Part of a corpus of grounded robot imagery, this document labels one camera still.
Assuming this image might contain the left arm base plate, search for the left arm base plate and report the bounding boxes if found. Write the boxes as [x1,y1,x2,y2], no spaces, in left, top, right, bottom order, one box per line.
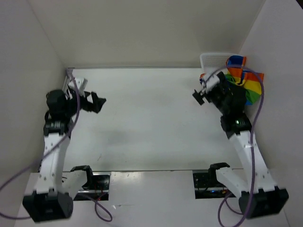
[74,172,111,201]

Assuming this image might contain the aluminium table edge rail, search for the aluminium table edge rail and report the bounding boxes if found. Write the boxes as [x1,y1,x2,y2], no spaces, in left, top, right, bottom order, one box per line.
[62,68,74,91]

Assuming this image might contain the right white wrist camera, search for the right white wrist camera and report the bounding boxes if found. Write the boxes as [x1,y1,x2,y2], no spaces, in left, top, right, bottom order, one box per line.
[199,73,220,94]

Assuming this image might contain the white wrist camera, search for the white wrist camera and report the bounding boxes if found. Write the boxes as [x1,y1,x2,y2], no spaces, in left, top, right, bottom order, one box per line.
[68,78,88,96]
[199,73,220,94]

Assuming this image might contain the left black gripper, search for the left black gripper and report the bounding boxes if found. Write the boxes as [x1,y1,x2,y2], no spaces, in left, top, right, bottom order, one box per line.
[65,89,106,116]

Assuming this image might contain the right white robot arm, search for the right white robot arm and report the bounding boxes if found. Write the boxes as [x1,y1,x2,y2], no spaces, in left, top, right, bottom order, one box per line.
[193,71,289,219]

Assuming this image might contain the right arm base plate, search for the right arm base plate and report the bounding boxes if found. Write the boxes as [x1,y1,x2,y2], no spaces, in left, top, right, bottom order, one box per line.
[192,170,229,199]

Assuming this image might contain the rainbow striped shorts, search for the rainbow striped shorts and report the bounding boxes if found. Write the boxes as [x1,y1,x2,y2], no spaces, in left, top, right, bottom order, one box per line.
[209,55,264,105]

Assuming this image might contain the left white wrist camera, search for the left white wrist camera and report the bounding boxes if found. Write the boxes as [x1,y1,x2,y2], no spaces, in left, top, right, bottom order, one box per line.
[68,78,88,96]

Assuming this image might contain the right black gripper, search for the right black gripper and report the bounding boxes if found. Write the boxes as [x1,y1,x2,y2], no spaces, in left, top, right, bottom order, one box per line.
[192,71,229,114]

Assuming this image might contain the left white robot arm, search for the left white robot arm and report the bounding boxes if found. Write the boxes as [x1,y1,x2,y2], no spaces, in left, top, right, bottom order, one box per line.
[22,88,107,223]

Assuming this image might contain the white plastic basket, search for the white plastic basket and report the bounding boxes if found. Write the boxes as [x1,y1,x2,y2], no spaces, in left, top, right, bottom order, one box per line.
[199,52,237,73]

